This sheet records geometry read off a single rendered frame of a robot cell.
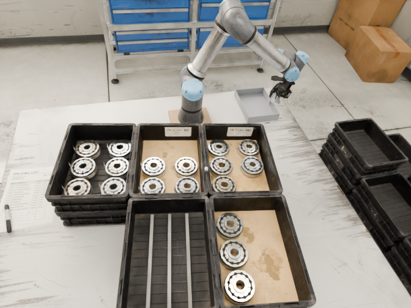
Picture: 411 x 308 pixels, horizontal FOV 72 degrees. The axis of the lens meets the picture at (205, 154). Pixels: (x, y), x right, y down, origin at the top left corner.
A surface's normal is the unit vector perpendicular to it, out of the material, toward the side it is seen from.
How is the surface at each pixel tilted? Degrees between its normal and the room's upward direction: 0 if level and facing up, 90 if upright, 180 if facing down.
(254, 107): 0
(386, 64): 89
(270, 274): 0
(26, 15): 90
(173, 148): 0
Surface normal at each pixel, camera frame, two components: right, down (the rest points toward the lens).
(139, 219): 0.07, -0.65
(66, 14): 0.24, 0.75
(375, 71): 0.02, 0.76
